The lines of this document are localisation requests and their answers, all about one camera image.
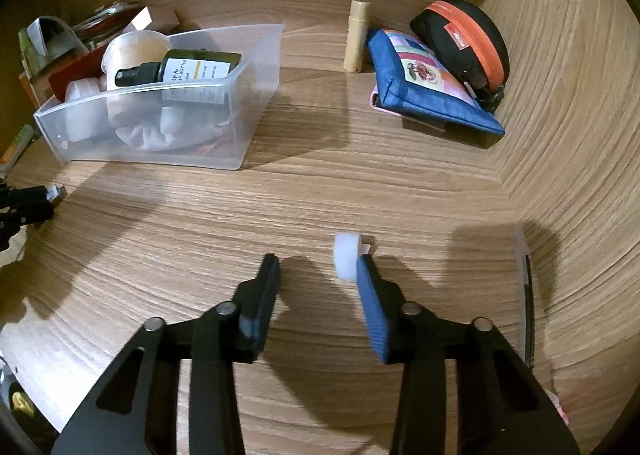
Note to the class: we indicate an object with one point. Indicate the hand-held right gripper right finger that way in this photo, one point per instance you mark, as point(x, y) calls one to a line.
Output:
point(372, 305)

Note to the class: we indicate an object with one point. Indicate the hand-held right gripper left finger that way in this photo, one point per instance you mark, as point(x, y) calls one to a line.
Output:
point(257, 320)

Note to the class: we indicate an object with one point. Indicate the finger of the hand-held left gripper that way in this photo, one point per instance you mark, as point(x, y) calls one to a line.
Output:
point(30, 195)
point(30, 215)

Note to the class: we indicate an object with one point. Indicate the small white roll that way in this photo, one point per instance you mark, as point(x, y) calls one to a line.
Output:
point(345, 257)

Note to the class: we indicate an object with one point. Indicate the clear plastic container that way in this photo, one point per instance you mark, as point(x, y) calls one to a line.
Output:
point(100, 150)

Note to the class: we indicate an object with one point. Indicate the white plastic jar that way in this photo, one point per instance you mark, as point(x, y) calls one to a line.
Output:
point(135, 47)

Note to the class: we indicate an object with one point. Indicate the dark green spray bottle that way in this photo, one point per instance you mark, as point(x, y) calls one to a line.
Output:
point(200, 70)

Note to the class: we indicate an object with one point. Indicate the white cloth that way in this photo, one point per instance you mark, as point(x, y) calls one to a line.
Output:
point(145, 137)

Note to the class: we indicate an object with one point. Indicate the stack of books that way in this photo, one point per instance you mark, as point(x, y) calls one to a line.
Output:
point(80, 65)

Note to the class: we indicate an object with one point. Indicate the white paper sheets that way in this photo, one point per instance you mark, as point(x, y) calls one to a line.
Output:
point(47, 37)

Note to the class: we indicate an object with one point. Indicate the pink phone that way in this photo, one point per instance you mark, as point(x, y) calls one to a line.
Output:
point(377, 100)

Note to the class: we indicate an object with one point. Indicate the small cardboard box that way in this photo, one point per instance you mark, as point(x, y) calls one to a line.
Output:
point(145, 17)

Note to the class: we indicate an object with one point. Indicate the blue patchwork pouch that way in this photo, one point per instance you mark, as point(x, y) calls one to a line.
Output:
point(400, 85)

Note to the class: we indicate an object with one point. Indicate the beige tube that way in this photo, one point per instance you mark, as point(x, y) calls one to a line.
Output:
point(356, 35)

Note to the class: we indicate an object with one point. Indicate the black case orange zip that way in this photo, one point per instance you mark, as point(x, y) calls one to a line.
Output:
point(480, 40)

